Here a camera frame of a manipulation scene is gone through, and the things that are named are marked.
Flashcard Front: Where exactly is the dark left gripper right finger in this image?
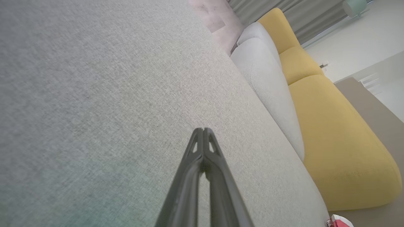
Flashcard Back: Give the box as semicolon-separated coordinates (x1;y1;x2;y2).
204;127;255;227

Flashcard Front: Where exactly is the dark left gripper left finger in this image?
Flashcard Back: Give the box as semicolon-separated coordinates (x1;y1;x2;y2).
154;127;205;227

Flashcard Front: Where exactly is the red white sports jersey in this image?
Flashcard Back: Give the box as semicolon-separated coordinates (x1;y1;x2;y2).
326;214;354;227

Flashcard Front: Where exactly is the grey sofa back cushion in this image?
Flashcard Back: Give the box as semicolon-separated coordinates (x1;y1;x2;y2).
230;21;306;162

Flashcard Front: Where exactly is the grey sofa seat cushion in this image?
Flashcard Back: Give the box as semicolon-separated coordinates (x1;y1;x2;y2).
0;0;330;227

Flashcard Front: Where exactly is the yellow sofa back cushion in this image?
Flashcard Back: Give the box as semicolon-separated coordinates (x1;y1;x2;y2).
279;46;325;85
257;8;301;55

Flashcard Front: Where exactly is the white slatted fixture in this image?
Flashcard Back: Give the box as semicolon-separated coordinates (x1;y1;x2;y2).
359;72;389;96

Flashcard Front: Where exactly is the grey pleated curtain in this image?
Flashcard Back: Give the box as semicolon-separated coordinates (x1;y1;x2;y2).
227;0;352;45

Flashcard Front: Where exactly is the pale green round object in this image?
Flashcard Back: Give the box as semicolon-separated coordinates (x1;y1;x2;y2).
342;0;369;18

